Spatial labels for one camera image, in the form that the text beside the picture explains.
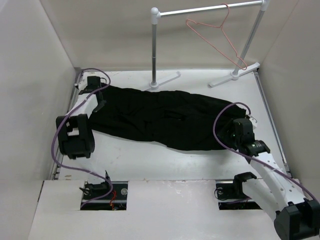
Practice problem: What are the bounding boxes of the black trousers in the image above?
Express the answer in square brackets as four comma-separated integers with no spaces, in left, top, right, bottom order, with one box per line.
[89,86,246,151]

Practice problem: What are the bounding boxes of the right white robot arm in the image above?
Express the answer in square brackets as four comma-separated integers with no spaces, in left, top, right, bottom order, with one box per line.
[214,118,320,240]

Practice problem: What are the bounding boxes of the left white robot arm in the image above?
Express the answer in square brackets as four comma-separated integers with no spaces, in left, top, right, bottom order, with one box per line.
[51,75,113,200]

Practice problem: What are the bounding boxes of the white clothes rack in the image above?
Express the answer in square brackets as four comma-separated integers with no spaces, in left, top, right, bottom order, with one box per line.
[149,0,270,90]

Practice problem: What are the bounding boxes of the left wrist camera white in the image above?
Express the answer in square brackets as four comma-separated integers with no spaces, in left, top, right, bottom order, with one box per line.
[74,78,88,92]

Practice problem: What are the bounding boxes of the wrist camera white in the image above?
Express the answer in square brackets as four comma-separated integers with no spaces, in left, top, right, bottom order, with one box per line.
[245,114,258,130]
[74,78,88,92]

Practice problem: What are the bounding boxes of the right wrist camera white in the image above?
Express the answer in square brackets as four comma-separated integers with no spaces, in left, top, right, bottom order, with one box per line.
[245,114,258,130]

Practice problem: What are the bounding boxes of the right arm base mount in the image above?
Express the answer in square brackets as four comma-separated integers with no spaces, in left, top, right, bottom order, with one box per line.
[214,181,261,211]

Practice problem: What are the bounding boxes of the pink wire hanger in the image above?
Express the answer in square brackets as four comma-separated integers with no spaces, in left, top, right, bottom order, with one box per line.
[185,3,248,71]

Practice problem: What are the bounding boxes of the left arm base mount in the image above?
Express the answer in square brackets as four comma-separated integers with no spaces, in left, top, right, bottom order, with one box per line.
[79,181,129,211]

